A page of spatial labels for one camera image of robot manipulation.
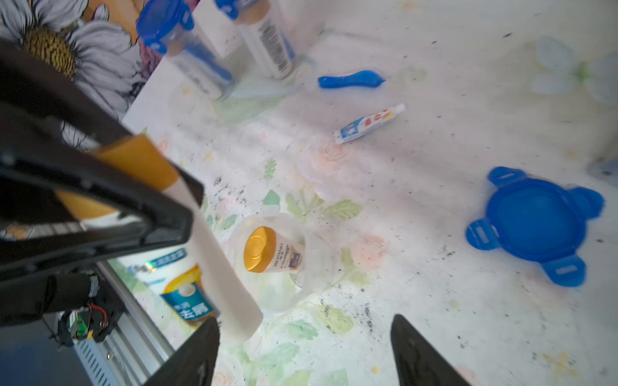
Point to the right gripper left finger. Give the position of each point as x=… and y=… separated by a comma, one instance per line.
x=194, y=362

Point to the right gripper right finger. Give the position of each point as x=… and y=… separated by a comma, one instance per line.
x=417, y=362

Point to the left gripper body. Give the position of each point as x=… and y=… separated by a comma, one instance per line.
x=46, y=274

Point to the white gold tube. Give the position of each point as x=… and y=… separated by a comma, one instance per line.
x=267, y=251
x=195, y=278

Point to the clear plastic cup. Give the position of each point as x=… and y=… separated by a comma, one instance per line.
x=279, y=292
x=263, y=31
x=190, y=51

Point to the blue lid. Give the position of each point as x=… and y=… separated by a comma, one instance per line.
x=537, y=221
x=233, y=8
x=162, y=21

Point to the small toothpaste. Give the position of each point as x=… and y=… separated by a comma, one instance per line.
x=365, y=125

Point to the blue toothbrush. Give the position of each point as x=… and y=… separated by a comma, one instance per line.
x=364, y=79

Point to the aluminium front rail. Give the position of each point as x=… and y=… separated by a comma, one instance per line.
x=134, y=349

